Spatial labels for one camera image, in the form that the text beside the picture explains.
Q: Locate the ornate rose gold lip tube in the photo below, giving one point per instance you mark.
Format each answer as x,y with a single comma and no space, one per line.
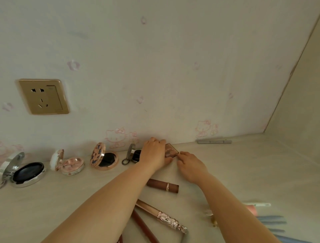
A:
160,215

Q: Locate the gold wall socket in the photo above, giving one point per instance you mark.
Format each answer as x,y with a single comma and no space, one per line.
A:
43,96

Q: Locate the person's left hand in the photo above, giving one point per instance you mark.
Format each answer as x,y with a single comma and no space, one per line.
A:
152,155

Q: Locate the grey slim eyeliner pencil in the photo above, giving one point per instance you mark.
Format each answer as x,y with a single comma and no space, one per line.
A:
184,239

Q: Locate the small dark round compact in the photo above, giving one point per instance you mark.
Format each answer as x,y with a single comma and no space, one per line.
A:
136,155

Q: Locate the person's left forearm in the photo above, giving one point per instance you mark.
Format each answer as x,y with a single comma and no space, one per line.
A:
105,207

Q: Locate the red lip gloss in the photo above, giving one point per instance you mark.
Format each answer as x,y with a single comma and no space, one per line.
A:
120,239

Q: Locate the white floral round compact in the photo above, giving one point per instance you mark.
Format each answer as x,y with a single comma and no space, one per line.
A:
71,165

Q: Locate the person's right hand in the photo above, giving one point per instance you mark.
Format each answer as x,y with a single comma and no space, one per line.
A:
193,167

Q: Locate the white grey eyeliner pen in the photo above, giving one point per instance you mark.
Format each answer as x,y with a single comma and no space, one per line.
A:
260,204

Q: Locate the person's right forearm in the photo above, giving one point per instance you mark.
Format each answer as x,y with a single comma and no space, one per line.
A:
232,212

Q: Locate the pink blue patterned compact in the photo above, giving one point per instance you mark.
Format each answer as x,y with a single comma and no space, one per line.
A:
98,154

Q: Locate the light wooden table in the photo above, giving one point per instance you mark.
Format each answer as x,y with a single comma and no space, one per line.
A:
250,175

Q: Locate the brown lipstick tube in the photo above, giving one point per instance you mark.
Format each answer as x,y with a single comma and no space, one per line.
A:
160,184

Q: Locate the silver round cushion compact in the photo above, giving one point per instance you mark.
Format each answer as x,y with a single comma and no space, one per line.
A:
27,172

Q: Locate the brown Colorkey lip gloss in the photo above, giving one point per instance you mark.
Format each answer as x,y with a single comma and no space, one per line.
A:
145,227

